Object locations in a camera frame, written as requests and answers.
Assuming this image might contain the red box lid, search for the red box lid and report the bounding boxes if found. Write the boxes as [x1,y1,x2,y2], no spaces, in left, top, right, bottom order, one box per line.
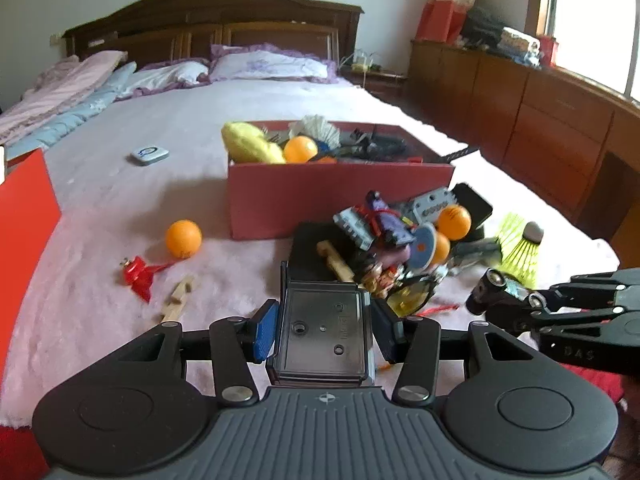
[0,149,62,361]

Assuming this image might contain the white chargers with cables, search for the white chargers with cables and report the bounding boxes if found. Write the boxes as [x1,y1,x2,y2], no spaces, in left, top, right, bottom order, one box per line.
[345,50,383,73]

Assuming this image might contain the bed with pale sheet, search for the bed with pale sheet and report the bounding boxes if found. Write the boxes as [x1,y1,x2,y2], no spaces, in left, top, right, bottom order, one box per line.
[0,77,501,221]

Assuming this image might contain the short wooden puzzle piece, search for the short wooden puzzle piece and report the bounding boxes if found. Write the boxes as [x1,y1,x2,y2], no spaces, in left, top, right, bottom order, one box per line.
[161,275,198,323]

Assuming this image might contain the purple toy car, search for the purple toy car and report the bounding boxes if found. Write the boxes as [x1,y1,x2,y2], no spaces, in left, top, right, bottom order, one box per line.
[365,190,418,248]

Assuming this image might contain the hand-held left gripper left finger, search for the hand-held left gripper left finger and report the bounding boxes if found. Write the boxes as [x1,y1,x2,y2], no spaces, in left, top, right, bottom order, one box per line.
[102,299,280,407]

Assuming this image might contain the white pillow purple ruffle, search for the white pillow purple ruffle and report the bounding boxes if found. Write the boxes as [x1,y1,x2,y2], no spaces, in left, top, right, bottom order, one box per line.
[207,44,340,83]
[117,59,211,98]

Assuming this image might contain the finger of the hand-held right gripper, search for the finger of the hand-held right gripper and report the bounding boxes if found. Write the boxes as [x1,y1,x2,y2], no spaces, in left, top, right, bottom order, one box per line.
[487,306,629,335]
[527,267,640,310]

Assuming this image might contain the window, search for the window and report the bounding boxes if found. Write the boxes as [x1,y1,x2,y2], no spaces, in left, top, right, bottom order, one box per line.
[530,0,640,106]

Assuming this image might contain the black square box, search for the black square box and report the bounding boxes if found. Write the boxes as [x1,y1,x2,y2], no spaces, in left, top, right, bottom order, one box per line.
[290,221,361,281]

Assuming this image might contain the dark wooden headboard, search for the dark wooden headboard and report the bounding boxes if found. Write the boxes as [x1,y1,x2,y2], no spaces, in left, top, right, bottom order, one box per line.
[62,0,365,68]

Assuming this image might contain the yellow plush toy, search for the yellow plush toy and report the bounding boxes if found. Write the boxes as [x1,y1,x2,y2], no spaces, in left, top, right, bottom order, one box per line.
[221,121,287,165]

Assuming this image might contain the red cardboard box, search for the red cardboard box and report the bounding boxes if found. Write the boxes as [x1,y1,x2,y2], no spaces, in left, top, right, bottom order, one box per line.
[227,120,457,241]

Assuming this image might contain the blue plastic disc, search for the blue plastic disc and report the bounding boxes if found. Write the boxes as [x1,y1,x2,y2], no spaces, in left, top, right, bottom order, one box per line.
[409,223,438,271]

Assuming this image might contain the long wooden cabinet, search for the long wooden cabinet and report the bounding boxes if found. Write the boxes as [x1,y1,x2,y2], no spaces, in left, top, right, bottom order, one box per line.
[407,39,640,261]

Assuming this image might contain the pink striped quilt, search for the pink striped quilt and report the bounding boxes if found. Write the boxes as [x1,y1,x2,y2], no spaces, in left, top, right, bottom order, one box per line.
[0,50,123,146]

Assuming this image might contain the pink fluffy blanket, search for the pink fluffy blanket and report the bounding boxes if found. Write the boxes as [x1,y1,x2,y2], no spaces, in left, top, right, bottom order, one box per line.
[0,150,621,428]

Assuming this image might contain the small toy minifigure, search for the small toy minifigure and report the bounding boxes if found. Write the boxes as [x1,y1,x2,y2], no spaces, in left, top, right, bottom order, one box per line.
[367,262,403,291]

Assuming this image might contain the black grey toy tool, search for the black grey toy tool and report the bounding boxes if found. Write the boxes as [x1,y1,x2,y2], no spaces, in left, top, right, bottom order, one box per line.
[340,127,408,161]

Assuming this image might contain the smoky clear plastic case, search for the smoky clear plastic case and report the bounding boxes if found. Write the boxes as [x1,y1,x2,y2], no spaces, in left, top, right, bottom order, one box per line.
[266,260,376,387]

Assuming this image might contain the pile of folded clothes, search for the pile of folded clothes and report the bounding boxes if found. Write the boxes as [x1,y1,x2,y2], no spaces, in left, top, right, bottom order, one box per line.
[460,6,561,68]

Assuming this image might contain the light blue quilt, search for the light blue quilt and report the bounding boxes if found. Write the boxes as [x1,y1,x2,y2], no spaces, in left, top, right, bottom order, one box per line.
[7,61,138,158]

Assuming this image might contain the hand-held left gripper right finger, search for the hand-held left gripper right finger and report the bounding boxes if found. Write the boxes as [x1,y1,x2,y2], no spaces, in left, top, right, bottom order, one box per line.
[372,302,548,407]

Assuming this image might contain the red tassel ornament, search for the red tassel ornament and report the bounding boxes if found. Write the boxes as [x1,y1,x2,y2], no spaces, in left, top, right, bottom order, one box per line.
[120,255,173,303]

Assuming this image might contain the wooden hook puzzle piece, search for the wooden hook puzzle piece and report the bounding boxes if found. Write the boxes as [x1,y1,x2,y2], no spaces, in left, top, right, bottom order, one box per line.
[317,241,362,283]

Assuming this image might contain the black glasses yellow lenses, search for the black glasses yellow lenses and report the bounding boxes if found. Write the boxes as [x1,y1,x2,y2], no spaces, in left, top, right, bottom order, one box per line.
[387,272,443,317]

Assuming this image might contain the red white curtain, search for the red white curtain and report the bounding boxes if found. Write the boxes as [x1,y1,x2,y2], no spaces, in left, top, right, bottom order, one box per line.
[415,0,486,43]

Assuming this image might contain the white feather shuttlecock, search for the white feather shuttlecock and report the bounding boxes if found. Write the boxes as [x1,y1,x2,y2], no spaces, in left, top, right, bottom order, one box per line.
[289,115,342,148]

